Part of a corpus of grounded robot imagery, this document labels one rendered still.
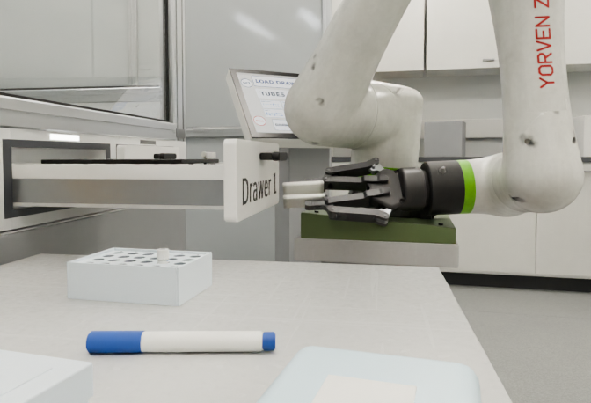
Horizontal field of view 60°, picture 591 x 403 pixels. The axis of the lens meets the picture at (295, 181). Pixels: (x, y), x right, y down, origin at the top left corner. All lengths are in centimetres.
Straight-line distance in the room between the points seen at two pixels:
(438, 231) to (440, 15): 334
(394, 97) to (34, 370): 79
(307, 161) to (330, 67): 94
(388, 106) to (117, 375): 69
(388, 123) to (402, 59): 315
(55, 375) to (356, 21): 67
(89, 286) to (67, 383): 32
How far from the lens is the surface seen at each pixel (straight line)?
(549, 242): 380
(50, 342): 46
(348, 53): 82
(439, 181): 86
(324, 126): 86
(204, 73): 263
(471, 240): 372
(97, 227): 103
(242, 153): 70
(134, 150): 112
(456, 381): 26
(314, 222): 90
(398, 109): 95
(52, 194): 81
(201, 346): 40
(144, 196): 74
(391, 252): 89
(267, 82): 176
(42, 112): 90
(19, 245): 86
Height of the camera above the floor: 91
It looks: 3 degrees down
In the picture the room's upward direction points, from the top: straight up
